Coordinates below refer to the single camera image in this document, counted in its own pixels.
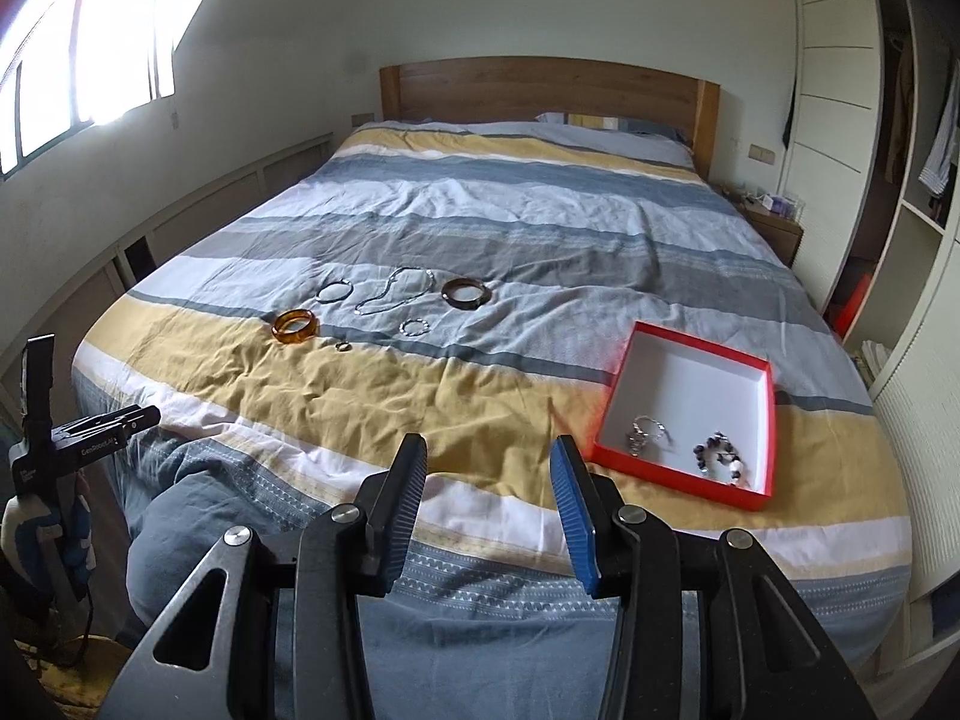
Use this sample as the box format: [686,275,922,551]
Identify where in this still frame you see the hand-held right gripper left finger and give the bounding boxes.
[97,433,429,720]

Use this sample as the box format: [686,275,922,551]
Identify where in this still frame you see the bed with striped duvet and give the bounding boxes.
[71,118,914,650]

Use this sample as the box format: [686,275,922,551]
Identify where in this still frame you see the silver chain necklace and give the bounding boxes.
[355,265,437,317]

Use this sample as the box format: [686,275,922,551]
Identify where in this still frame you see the red shallow box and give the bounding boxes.
[590,319,778,513]

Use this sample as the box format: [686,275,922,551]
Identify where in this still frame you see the wooden headboard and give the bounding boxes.
[379,55,723,182]

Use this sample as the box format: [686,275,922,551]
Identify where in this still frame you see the stack of books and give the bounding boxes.
[860,339,894,385]

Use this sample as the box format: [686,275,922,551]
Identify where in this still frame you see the yellow patterned cloth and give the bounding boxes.
[11,634,140,720]

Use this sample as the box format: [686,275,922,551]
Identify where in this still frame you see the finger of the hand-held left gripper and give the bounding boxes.
[51,404,163,442]

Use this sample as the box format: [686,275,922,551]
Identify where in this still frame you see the white wardrobe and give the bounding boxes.
[775,0,960,605]

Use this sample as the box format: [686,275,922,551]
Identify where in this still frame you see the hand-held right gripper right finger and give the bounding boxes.
[548,436,880,720]

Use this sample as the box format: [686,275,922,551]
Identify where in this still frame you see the dark brown bangle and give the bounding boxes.
[441,277,493,311]

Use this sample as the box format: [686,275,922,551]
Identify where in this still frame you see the amber bangle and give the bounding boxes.
[271,308,320,347]

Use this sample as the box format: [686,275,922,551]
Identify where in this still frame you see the wooden nightstand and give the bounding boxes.
[741,205,806,268]

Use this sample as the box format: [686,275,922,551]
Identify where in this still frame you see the person's jeans leg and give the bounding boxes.
[126,441,376,650]

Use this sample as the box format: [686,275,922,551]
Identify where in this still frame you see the person's left hand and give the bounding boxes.
[0,476,96,620]

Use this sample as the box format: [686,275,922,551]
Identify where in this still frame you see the black and white beaded bracelet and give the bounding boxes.
[693,430,749,485]

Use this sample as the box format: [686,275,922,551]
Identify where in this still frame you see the brown hanging garment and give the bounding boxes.
[891,36,917,182]

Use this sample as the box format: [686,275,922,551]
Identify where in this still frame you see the silver charm bracelet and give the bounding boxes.
[625,414,671,459]

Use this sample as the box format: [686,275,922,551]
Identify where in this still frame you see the striped hanging shirt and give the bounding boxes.
[918,81,960,197]

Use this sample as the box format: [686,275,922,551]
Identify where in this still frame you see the window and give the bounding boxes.
[0,0,182,179]

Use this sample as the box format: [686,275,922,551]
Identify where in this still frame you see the red storage box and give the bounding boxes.
[823,273,873,339]

